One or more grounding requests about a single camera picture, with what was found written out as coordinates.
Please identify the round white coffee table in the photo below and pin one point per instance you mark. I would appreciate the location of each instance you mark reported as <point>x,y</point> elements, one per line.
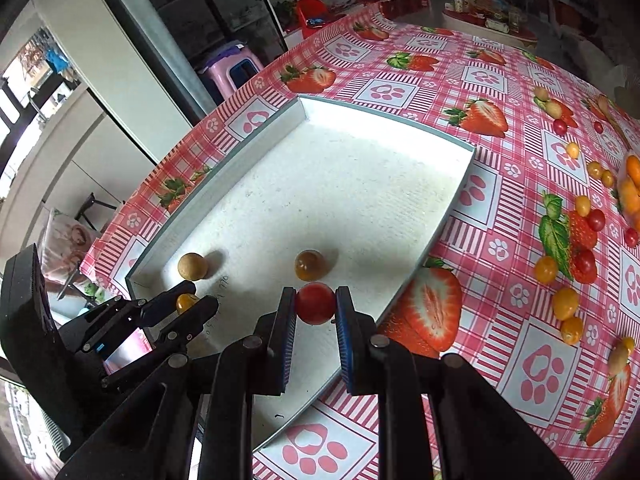
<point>489,30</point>

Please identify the yellow cherry tomato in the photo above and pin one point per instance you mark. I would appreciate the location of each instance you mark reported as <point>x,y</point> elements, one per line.
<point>607,179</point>
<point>572,150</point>
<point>595,170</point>
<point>582,205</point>
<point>185,302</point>
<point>545,270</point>
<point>571,330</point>
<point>565,302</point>

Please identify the pink plastic stool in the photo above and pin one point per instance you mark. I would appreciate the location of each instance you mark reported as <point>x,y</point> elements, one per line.
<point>227,69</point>

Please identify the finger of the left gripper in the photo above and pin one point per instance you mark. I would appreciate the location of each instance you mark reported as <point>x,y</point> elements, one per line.
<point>162,305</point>
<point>175,337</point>

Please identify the red plastic chair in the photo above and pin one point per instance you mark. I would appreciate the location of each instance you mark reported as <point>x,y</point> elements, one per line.
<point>313,15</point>

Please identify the tan longan fruit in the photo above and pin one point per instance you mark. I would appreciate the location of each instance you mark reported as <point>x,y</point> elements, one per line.
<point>553,109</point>
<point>541,93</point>
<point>618,359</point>
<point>192,267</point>

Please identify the orange mandarin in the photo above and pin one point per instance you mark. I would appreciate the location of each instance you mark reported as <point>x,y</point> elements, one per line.
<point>633,169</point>
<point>629,197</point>

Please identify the brown-orange cherry tomato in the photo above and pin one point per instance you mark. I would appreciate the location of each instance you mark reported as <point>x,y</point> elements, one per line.
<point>310,265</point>

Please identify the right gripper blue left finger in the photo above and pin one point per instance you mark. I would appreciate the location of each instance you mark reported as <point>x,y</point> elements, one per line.
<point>277,332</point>

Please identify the white shallow box tray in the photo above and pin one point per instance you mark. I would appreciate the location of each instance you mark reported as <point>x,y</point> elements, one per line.
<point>368,190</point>

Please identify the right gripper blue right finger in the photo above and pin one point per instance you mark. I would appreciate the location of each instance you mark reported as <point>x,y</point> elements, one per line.
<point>354,330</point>

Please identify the glass fruit bowl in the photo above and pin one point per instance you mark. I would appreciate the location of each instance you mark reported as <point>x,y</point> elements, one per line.
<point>633,221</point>

